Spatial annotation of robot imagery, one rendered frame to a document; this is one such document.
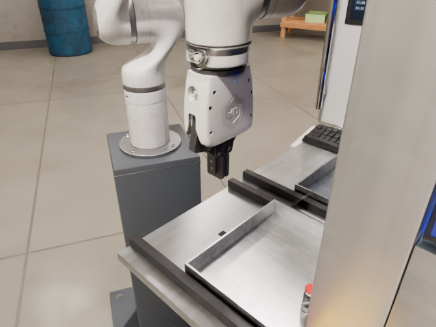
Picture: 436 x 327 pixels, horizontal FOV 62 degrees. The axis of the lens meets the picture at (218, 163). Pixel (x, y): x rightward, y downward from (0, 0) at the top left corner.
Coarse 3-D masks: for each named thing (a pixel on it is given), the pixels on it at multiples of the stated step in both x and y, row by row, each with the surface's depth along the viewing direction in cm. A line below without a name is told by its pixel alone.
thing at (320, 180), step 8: (328, 160) 93; (336, 160) 96; (320, 168) 90; (328, 168) 94; (312, 176) 89; (320, 176) 92; (328, 176) 93; (296, 184) 84; (304, 184) 87; (312, 184) 90; (320, 184) 90; (328, 184) 90; (304, 192) 83; (312, 192) 81; (320, 192) 87; (328, 192) 87; (320, 200) 81; (328, 200) 79
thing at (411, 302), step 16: (416, 256) 25; (432, 256) 24; (416, 272) 25; (432, 272) 24; (400, 288) 26; (416, 288) 26; (432, 288) 25; (400, 304) 27; (416, 304) 26; (432, 304) 25; (400, 320) 28; (416, 320) 27; (432, 320) 26
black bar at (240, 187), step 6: (228, 180) 88; (234, 180) 88; (228, 186) 89; (234, 186) 87; (240, 186) 86; (246, 186) 86; (240, 192) 87; (246, 192) 85; (252, 192) 84; (258, 192) 84; (252, 198) 84; (258, 198) 83; (264, 198) 82; (270, 198) 82; (264, 204) 82
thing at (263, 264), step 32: (256, 224) 76; (288, 224) 77; (320, 224) 72; (224, 256) 69; (256, 256) 69; (288, 256) 69; (224, 288) 62; (256, 288) 62; (288, 288) 62; (256, 320) 54; (288, 320) 57
